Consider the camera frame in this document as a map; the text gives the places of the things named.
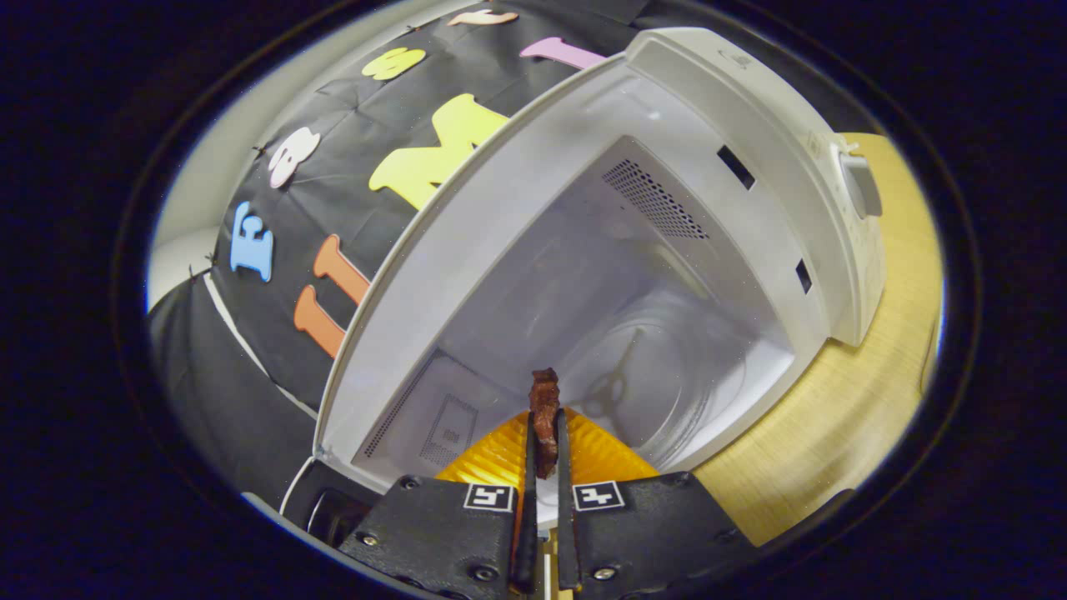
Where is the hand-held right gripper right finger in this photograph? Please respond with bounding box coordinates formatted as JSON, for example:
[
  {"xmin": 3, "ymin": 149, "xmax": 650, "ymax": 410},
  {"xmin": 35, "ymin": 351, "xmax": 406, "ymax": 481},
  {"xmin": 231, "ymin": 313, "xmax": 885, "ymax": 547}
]
[{"xmin": 554, "ymin": 408, "xmax": 756, "ymax": 600}]

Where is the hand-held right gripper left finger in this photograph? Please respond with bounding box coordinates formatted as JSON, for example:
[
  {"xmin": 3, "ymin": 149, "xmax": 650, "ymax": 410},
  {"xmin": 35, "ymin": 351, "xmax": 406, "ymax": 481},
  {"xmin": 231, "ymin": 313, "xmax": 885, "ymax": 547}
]
[{"xmin": 338, "ymin": 408, "xmax": 539, "ymax": 600}]

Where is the red meat piece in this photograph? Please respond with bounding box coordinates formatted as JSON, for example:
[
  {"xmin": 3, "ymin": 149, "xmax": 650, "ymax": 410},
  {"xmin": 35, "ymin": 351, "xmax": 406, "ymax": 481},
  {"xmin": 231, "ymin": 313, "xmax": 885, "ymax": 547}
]
[{"xmin": 530, "ymin": 367, "xmax": 563, "ymax": 481}]

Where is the white microwave oven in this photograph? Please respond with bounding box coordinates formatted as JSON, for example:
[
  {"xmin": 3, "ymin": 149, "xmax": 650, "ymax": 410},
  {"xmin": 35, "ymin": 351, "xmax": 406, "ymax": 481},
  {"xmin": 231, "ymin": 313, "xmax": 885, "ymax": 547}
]
[{"xmin": 279, "ymin": 27, "xmax": 887, "ymax": 544}]

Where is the glass turntable plate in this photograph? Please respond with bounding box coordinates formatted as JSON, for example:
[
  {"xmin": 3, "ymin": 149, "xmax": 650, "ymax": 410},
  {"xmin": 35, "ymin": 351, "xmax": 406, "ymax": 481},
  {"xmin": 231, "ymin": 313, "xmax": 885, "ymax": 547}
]
[{"xmin": 563, "ymin": 312, "xmax": 755, "ymax": 469}]

